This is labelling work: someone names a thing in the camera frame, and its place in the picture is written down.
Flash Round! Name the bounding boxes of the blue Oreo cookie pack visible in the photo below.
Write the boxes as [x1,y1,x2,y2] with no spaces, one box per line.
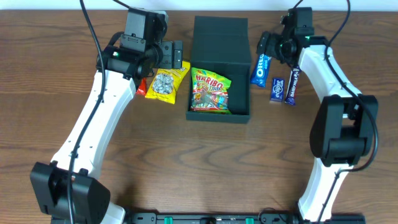
[251,54,272,88]

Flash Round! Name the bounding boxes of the yellow Hacks candy bag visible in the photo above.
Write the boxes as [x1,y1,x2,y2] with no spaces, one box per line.
[145,61,191,105]

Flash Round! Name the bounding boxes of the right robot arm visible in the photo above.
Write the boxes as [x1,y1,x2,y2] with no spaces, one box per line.
[256,5,379,223]

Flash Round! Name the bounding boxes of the purple Dairy Milk bar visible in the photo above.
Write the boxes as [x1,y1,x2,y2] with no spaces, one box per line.
[284,65,301,106]

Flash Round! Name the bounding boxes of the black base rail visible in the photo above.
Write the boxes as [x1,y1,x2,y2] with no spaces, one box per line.
[124,212,366,224]

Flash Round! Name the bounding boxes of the red Hacks candy bag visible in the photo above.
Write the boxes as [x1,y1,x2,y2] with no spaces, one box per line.
[136,78,147,96]

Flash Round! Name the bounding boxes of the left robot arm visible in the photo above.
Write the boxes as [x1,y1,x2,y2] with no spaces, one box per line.
[30,7,183,223]

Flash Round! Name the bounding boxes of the Haribo gummy worms bag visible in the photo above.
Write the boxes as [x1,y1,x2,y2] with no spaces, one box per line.
[190,67,231,114]

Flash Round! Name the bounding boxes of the blue Eclipse mint box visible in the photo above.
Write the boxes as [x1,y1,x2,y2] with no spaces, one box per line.
[270,77,285,102]

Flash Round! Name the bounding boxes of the dark green open box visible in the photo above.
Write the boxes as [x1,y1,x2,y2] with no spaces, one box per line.
[186,16,252,123]

